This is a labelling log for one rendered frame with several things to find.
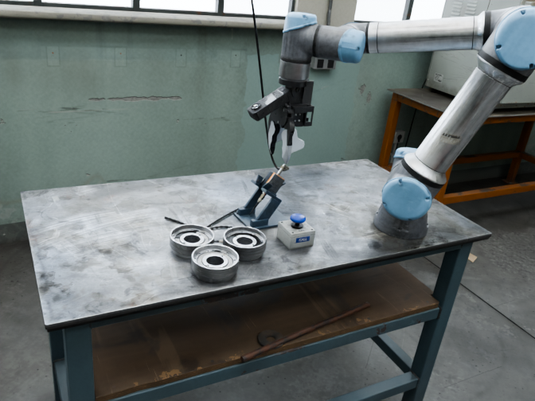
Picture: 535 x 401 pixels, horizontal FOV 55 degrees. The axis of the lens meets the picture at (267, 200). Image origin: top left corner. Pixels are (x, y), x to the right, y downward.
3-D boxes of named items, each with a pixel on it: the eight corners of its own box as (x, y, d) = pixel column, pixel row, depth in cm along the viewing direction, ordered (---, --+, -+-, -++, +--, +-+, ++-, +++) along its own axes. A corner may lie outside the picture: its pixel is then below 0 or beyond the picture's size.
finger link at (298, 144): (307, 163, 132) (306, 126, 130) (287, 165, 129) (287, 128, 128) (301, 162, 135) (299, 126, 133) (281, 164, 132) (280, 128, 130)
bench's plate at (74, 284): (45, 333, 95) (44, 325, 94) (21, 198, 142) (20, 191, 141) (490, 239, 149) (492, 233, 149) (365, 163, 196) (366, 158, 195)
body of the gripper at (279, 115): (311, 129, 132) (318, 82, 126) (283, 130, 127) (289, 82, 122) (296, 120, 137) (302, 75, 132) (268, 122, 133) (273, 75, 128)
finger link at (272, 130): (287, 153, 140) (296, 124, 134) (268, 154, 137) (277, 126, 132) (282, 145, 142) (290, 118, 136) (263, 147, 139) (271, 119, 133)
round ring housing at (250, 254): (267, 243, 130) (268, 229, 128) (263, 265, 120) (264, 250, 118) (225, 238, 130) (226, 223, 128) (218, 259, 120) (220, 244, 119)
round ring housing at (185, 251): (208, 263, 118) (209, 248, 117) (163, 257, 119) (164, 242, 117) (216, 242, 128) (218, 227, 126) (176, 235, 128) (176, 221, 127)
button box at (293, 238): (289, 250, 128) (291, 233, 126) (276, 236, 133) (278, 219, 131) (317, 245, 131) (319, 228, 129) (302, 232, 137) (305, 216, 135)
